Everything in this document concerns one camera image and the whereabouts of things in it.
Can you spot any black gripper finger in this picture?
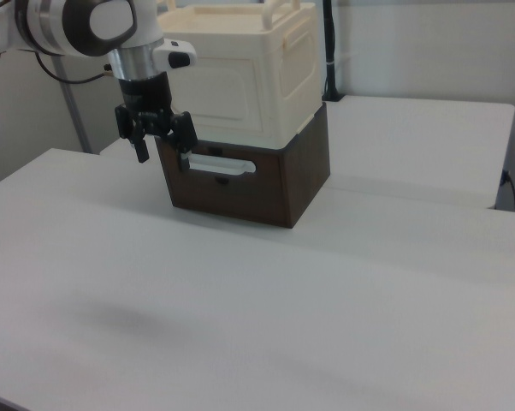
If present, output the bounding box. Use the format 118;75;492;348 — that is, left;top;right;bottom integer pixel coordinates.
114;104;151;164
153;110;199;173

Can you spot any grey metal stand leg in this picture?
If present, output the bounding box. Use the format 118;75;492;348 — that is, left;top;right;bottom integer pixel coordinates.
51;55;92;154

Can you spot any white drawer handle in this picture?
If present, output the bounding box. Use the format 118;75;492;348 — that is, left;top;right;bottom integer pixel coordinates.
187;153;258;177

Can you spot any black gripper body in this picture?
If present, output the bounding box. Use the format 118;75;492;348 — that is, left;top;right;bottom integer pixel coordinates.
118;70;182;130

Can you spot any cream plastic cabinet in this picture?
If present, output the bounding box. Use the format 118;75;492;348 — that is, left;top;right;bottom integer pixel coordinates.
156;0;326;152

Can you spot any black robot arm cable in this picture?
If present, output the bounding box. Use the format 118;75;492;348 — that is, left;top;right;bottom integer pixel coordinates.
33;50;115;85

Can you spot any black power cable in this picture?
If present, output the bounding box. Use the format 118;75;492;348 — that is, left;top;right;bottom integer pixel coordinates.
500;170;515;212

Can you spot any dark brown wooden drawer box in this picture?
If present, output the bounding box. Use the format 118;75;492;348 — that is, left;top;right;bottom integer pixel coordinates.
155;101;331;229

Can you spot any black pole with cables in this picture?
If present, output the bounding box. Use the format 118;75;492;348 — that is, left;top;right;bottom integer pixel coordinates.
323;0;345;103

